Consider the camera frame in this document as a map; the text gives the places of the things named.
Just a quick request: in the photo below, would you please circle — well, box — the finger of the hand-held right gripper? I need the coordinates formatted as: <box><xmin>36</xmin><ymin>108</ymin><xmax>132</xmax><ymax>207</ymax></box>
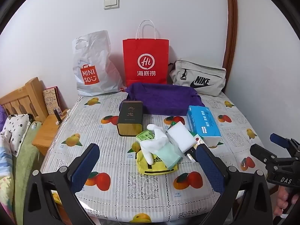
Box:
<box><xmin>269</xmin><ymin>133</ymin><xmax>300</xmax><ymax>161</ymax></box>
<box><xmin>250</xmin><ymin>144</ymin><xmax>282</xmax><ymax>169</ymax></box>

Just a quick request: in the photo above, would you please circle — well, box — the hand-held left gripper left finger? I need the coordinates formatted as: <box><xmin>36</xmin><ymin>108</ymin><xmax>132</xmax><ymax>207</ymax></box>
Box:
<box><xmin>23</xmin><ymin>143</ymin><xmax>101</xmax><ymax>225</ymax></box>

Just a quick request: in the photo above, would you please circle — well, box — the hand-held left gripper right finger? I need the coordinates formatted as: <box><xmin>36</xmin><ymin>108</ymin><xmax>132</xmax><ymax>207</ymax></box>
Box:
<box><xmin>196</xmin><ymin>144</ymin><xmax>273</xmax><ymax>225</ymax></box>

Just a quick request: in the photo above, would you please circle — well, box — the small red white packet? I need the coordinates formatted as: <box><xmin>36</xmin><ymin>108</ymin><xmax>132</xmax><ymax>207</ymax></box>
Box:
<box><xmin>194</xmin><ymin>134</ymin><xmax>205</xmax><ymax>147</ymax></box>

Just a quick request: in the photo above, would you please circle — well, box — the mint green cloth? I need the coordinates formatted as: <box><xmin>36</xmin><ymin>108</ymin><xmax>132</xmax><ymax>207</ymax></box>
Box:
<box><xmin>160</xmin><ymin>143</ymin><xmax>183</xmax><ymax>169</ymax></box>

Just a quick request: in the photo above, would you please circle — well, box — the white sponge block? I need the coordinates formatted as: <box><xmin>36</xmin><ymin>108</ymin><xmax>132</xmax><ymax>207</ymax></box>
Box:
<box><xmin>167</xmin><ymin>122</ymin><xmax>197</xmax><ymax>153</ymax></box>

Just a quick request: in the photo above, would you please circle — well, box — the blue tissue pack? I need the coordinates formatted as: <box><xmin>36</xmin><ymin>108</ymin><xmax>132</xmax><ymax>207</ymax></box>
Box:
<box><xmin>187</xmin><ymin>105</ymin><xmax>224</xmax><ymax>149</ymax></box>

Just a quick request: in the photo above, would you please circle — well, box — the yellow pouch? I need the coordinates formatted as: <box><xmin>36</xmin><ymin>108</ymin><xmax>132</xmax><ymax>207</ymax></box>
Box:
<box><xmin>136</xmin><ymin>149</ymin><xmax>180</xmax><ymax>175</ymax></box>

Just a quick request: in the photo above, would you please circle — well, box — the green pocket tissue packet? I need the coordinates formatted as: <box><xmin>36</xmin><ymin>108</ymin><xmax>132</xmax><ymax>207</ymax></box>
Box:
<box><xmin>136</xmin><ymin>130</ymin><xmax>156</xmax><ymax>143</ymax></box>

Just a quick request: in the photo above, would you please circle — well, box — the purple fabric storage bin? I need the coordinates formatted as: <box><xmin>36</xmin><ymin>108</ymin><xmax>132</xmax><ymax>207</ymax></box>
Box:
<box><xmin>126</xmin><ymin>82</ymin><xmax>205</xmax><ymax>116</ymax></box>

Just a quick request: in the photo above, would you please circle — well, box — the person's right hand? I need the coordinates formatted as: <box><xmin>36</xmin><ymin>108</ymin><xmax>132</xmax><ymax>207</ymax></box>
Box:
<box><xmin>273</xmin><ymin>186</ymin><xmax>293</xmax><ymax>216</ymax></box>

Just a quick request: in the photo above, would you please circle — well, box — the fruit print tablecloth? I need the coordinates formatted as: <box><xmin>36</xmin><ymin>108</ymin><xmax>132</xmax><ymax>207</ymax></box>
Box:
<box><xmin>40</xmin><ymin>90</ymin><xmax>272</xmax><ymax>223</ymax></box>

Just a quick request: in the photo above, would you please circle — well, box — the wooden nightstand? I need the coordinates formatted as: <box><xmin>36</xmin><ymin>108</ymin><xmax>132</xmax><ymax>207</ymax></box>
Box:
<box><xmin>31</xmin><ymin>109</ymin><xmax>71</xmax><ymax>156</ymax></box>

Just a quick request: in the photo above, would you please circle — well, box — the small black device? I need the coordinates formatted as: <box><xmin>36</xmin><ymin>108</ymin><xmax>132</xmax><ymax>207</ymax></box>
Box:
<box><xmin>53</xmin><ymin>108</ymin><xmax>63</xmax><ymax>125</ymax></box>

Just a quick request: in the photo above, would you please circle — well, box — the green blanket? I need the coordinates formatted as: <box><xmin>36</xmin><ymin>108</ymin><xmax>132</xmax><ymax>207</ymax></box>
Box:
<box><xmin>12</xmin><ymin>122</ymin><xmax>44</xmax><ymax>225</ymax></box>

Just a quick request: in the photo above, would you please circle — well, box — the dark tea tin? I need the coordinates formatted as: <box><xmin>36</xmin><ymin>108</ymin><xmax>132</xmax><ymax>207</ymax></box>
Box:
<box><xmin>117</xmin><ymin>100</ymin><xmax>144</xmax><ymax>137</ymax></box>

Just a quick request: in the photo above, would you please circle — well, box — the patterned notebook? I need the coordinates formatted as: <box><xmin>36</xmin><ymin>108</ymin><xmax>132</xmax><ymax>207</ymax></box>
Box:
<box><xmin>43</xmin><ymin>87</ymin><xmax>62</xmax><ymax>115</ymax></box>

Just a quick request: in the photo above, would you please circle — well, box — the white dotted pillow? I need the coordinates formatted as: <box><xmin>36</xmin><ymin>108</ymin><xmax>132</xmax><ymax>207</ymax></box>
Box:
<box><xmin>0</xmin><ymin>114</ymin><xmax>33</xmax><ymax>157</ymax></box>

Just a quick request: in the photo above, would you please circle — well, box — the colourful printed blanket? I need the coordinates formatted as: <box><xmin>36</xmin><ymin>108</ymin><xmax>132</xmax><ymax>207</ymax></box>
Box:
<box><xmin>0</xmin><ymin>133</ymin><xmax>16</xmax><ymax>225</ymax></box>

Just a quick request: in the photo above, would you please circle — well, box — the grey waist bag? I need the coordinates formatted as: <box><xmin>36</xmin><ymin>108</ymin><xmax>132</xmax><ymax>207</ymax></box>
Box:
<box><xmin>168</xmin><ymin>60</ymin><xmax>227</xmax><ymax>96</ymax></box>

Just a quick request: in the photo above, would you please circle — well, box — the wooden bed headboard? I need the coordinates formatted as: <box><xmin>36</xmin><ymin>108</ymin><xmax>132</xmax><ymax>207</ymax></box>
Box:
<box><xmin>0</xmin><ymin>77</ymin><xmax>48</xmax><ymax>122</ymax></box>

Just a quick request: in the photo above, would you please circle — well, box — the white plastic shopping bag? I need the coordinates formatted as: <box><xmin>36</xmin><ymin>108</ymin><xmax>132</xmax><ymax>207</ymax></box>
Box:
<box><xmin>72</xmin><ymin>30</ymin><xmax>123</xmax><ymax>97</ymax></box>

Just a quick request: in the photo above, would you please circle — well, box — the red paper bag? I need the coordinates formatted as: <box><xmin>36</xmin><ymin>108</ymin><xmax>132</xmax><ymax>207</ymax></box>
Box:
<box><xmin>122</xmin><ymin>20</ymin><xmax>170</xmax><ymax>87</ymax></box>

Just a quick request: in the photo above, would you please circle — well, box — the brown wooden door frame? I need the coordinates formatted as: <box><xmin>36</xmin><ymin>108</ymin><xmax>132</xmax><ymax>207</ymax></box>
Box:
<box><xmin>223</xmin><ymin>0</ymin><xmax>238</xmax><ymax>71</ymax></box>

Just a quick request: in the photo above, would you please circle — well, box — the white light switch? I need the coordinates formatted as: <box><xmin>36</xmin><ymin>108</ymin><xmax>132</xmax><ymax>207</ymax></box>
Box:
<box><xmin>104</xmin><ymin>0</ymin><xmax>120</xmax><ymax>10</ymax></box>

